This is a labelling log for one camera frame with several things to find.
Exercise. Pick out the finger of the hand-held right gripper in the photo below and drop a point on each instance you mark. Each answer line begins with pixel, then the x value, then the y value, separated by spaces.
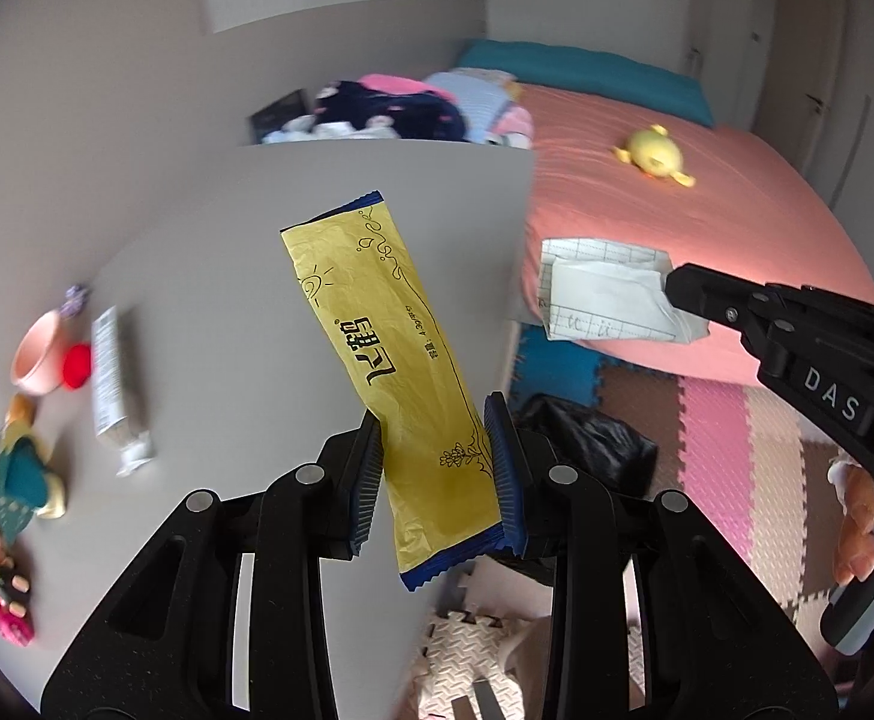
pixel 706 292

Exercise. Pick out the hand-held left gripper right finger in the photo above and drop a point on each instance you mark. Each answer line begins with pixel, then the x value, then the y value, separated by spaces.
pixel 504 480

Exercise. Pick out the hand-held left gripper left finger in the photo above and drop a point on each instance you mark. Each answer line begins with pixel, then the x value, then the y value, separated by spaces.
pixel 365 480

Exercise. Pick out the black trash bag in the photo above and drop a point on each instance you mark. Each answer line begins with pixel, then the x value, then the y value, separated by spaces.
pixel 594 442

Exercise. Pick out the white paper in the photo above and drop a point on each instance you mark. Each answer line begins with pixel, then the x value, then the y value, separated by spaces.
pixel 602 292

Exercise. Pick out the yellow snack wrapper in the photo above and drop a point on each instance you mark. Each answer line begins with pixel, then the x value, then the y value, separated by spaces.
pixel 399 330

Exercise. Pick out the pink bowl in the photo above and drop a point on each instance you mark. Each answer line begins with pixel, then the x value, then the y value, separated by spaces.
pixel 35 360

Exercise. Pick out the person's right hand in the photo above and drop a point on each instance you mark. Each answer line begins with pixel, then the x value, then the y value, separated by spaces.
pixel 860 517

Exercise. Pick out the bed with pink sheet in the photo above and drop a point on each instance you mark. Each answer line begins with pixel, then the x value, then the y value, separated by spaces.
pixel 706 225

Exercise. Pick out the foam puzzle floor mat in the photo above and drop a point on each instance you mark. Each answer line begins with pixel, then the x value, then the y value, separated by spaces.
pixel 714 450

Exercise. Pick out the yellow plush duck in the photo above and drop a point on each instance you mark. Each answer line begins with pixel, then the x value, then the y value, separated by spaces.
pixel 654 150

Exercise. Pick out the white wardrobe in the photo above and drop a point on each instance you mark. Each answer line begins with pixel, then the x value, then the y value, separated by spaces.
pixel 781 52

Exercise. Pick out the teal pillow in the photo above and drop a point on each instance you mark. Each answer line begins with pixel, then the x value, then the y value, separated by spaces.
pixel 594 64

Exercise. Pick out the white and pink garment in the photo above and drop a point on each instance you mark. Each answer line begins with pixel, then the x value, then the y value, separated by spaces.
pixel 515 124

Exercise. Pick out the white tube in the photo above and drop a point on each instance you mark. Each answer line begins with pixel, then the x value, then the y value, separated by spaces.
pixel 110 382

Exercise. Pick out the light blue striped cloth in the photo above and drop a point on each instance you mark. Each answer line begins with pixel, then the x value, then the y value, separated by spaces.
pixel 474 94

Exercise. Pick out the red round toy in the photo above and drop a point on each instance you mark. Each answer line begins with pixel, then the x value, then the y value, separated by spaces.
pixel 77 367

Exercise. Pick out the small purple flower clip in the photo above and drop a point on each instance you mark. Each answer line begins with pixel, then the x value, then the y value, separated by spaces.
pixel 74 300

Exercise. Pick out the navy patterned garment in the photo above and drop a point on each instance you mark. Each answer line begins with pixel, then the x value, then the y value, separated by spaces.
pixel 407 112

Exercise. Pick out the white cloth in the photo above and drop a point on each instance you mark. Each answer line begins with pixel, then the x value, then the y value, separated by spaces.
pixel 317 131

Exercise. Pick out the dark book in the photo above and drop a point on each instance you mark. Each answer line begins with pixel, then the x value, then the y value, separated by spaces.
pixel 279 116

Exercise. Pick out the doll with pink dress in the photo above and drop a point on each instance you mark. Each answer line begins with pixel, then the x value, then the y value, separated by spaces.
pixel 2 585

